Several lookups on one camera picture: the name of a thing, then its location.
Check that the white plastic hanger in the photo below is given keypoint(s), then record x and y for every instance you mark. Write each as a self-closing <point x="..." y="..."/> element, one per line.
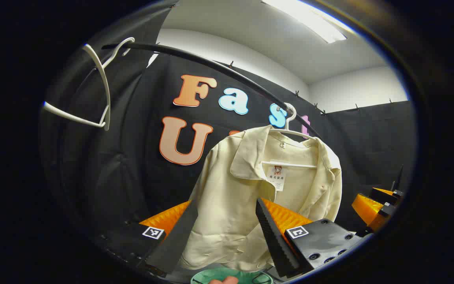
<point x="106" y="90"/>

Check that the row of black clips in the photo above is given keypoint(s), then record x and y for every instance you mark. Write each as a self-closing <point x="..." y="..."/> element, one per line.
<point x="296" y="94"/>

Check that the cream collared shirt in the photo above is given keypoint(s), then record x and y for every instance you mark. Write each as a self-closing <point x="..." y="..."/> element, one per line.
<point x="227" y="189"/>

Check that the white hanger with crossbar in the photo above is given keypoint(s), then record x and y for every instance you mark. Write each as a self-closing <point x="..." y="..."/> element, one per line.
<point x="289" y="122"/>

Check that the green lined laundry hamper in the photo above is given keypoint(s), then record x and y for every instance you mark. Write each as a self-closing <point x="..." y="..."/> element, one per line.
<point x="227" y="273"/>

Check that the black clothes rack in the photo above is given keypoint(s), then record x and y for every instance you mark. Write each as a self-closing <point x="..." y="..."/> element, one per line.
<point x="211" y="65"/>

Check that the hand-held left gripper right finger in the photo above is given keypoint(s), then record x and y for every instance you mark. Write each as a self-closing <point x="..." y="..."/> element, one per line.
<point x="276" y="244"/>

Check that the ceiling light panel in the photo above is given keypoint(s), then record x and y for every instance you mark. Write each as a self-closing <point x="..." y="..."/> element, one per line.
<point x="309" y="19"/>

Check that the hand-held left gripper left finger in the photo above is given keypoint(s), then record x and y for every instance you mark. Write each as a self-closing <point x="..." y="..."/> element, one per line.
<point x="175" y="244"/>

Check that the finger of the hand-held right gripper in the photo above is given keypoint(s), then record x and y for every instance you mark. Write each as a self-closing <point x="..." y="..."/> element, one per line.
<point x="386" y="196"/>
<point x="367" y="211"/>

